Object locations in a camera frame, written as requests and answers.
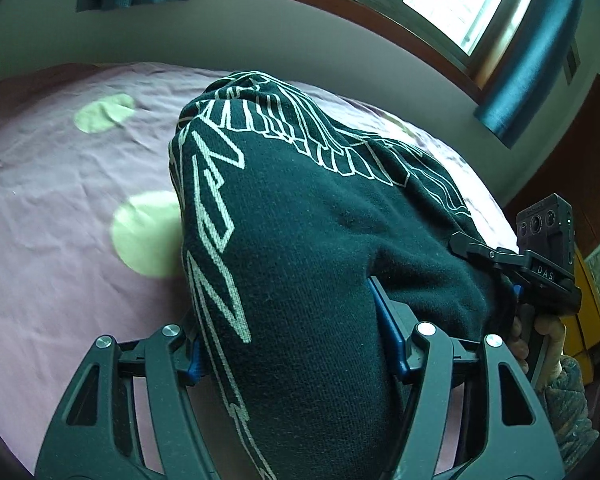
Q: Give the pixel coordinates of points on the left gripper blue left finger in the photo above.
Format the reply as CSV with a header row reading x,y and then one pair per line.
x,y
94,433

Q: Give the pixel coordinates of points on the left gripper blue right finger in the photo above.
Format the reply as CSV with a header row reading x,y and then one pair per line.
x,y
504,433

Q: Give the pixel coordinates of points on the black sweatshirt white line print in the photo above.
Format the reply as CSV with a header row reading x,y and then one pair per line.
x,y
287,214

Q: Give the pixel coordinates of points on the grey patterned sleeve forearm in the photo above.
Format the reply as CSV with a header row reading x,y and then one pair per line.
x,y
566,407

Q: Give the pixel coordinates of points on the person's right hand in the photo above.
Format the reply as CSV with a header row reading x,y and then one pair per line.
x,y
553,331

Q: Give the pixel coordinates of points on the yellow box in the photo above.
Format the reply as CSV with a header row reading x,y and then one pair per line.
x,y
583,328

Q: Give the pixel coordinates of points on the brown wooden door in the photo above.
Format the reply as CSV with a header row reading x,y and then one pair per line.
x,y
572,170

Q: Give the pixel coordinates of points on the pink bedsheet green dots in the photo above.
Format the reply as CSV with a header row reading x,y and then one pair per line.
x,y
91,233

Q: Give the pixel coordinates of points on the dark teal curtain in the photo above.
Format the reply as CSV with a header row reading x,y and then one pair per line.
x,y
529,69

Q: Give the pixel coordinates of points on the black camera box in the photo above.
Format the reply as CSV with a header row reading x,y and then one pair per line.
x,y
547,228

